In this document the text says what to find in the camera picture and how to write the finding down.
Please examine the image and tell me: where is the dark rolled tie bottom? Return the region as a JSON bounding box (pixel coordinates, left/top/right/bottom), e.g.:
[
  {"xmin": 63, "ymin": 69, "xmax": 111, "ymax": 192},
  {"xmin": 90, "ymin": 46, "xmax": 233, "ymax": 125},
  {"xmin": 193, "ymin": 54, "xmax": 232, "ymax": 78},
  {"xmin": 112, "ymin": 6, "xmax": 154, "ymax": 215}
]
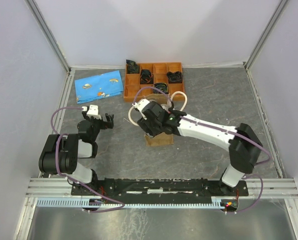
[{"xmin": 152, "ymin": 82, "xmax": 169, "ymax": 95}]

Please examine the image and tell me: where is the dark rolled tie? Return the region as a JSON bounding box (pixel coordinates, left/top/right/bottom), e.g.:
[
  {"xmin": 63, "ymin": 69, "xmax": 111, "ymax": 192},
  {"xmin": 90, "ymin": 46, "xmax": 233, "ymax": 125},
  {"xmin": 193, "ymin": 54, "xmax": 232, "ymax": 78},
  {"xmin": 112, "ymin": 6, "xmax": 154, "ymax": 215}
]
[
  {"xmin": 140, "ymin": 69, "xmax": 154, "ymax": 85},
  {"xmin": 166, "ymin": 71, "xmax": 183, "ymax": 84},
  {"xmin": 126, "ymin": 59, "xmax": 140, "ymax": 74},
  {"xmin": 152, "ymin": 82, "xmax": 169, "ymax": 95}
]

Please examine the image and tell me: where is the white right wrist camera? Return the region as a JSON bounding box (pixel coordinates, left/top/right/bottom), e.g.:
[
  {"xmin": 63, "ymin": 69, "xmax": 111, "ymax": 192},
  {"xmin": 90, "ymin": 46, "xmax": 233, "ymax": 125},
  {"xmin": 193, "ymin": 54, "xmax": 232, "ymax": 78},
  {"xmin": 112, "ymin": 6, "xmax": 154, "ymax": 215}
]
[{"xmin": 132, "ymin": 98, "xmax": 150, "ymax": 113}]

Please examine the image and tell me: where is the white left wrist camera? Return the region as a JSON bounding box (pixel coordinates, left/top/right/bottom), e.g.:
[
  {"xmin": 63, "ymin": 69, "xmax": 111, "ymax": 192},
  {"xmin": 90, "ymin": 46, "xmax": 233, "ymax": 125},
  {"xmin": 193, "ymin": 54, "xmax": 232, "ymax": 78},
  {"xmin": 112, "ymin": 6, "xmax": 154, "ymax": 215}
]
[{"xmin": 82, "ymin": 104, "xmax": 101, "ymax": 119}]

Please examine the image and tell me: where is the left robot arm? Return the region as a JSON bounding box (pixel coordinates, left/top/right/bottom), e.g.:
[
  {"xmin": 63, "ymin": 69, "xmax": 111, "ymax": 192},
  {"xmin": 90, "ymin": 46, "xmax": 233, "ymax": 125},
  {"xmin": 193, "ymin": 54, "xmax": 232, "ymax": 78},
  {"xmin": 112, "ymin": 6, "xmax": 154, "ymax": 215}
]
[{"xmin": 38, "ymin": 112, "xmax": 114, "ymax": 195}]

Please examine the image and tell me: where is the light blue cable duct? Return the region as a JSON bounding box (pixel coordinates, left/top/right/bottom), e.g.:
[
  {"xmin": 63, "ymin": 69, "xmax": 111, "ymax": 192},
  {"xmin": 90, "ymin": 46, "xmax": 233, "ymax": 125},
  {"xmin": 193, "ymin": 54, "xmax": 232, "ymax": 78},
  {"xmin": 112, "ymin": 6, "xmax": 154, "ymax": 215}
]
[{"xmin": 36, "ymin": 197, "xmax": 225, "ymax": 210}]

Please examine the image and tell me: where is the dark rolled tie top left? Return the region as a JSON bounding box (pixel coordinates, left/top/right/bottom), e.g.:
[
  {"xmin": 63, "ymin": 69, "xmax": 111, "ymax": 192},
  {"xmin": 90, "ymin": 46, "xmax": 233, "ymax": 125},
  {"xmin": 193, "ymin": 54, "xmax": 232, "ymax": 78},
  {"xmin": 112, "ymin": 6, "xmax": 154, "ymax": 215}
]
[{"xmin": 126, "ymin": 59, "xmax": 140, "ymax": 74}]

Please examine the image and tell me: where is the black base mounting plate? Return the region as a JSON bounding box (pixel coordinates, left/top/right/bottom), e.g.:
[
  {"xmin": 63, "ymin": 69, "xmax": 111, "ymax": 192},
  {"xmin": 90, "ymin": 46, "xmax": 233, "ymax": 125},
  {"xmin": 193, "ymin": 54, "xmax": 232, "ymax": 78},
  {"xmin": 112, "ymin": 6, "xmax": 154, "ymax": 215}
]
[{"xmin": 70, "ymin": 177, "xmax": 250, "ymax": 203}]

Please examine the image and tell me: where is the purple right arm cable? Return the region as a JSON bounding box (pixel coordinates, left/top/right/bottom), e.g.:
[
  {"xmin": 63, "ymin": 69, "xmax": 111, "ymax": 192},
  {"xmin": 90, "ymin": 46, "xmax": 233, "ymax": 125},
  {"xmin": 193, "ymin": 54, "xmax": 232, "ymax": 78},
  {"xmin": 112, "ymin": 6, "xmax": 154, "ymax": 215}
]
[{"xmin": 131, "ymin": 86, "xmax": 272, "ymax": 214}]

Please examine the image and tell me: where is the dark rolled tie middle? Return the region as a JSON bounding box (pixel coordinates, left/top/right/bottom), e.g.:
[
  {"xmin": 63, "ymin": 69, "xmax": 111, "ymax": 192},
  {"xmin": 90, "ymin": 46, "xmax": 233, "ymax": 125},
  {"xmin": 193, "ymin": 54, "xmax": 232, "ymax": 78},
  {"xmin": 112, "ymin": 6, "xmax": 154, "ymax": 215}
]
[{"xmin": 140, "ymin": 69, "xmax": 154, "ymax": 85}]

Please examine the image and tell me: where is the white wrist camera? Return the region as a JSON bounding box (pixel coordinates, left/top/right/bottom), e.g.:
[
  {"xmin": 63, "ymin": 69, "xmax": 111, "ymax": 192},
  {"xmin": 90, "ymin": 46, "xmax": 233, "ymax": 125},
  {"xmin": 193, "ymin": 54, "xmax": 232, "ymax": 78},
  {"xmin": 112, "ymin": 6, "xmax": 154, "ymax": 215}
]
[
  {"xmin": 132, "ymin": 98, "xmax": 150, "ymax": 113},
  {"xmin": 82, "ymin": 104, "xmax": 101, "ymax": 119}
]

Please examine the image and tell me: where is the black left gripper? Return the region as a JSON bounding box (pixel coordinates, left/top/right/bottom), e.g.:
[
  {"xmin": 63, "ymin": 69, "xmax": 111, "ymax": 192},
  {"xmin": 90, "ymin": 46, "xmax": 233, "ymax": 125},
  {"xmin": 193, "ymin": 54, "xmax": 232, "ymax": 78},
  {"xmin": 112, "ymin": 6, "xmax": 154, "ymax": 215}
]
[{"xmin": 82, "ymin": 111, "xmax": 114, "ymax": 142}]

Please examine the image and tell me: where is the blue patterned folded cloth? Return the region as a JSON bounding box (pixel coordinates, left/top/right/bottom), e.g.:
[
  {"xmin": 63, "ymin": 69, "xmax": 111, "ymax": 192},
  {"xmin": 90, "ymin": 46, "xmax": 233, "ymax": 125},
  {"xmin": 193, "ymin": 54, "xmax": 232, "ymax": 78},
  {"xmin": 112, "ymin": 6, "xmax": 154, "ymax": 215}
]
[{"xmin": 74, "ymin": 70, "xmax": 124, "ymax": 104}]

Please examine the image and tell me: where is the orange wooden compartment tray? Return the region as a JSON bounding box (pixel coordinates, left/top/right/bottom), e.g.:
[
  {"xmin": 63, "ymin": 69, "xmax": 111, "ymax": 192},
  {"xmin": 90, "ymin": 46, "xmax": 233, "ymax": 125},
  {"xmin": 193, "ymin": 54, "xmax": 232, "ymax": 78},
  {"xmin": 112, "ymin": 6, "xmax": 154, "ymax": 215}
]
[{"xmin": 123, "ymin": 62, "xmax": 185, "ymax": 102}]

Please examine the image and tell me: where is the dark rolled tie right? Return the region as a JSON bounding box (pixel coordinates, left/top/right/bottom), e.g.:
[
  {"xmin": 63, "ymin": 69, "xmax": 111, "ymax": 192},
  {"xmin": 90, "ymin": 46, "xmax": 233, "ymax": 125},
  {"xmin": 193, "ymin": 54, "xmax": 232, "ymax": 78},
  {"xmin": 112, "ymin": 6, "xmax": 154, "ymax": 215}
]
[{"xmin": 166, "ymin": 71, "xmax": 183, "ymax": 84}]

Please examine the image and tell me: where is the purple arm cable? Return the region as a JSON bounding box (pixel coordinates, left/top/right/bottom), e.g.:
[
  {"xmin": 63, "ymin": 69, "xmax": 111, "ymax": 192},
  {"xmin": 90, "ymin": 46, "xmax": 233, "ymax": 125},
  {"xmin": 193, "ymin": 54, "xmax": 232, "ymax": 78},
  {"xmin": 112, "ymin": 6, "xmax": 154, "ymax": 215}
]
[
  {"xmin": 50, "ymin": 106, "xmax": 126, "ymax": 213},
  {"xmin": 131, "ymin": 86, "xmax": 272, "ymax": 214}
]

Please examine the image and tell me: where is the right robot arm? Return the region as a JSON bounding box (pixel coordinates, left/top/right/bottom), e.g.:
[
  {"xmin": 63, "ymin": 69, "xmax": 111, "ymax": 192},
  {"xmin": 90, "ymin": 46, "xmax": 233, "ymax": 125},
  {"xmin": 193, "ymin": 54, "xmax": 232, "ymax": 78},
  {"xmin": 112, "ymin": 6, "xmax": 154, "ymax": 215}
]
[{"xmin": 133, "ymin": 99, "xmax": 263, "ymax": 196}]

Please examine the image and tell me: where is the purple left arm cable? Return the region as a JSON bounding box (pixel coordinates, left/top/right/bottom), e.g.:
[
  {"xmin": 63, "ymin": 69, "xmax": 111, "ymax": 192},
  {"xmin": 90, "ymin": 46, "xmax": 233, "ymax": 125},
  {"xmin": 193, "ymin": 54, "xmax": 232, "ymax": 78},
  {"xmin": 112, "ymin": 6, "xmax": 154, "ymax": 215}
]
[{"xmin": 50, "ymin": 106, "xmax": 126, "ymax": 213}]

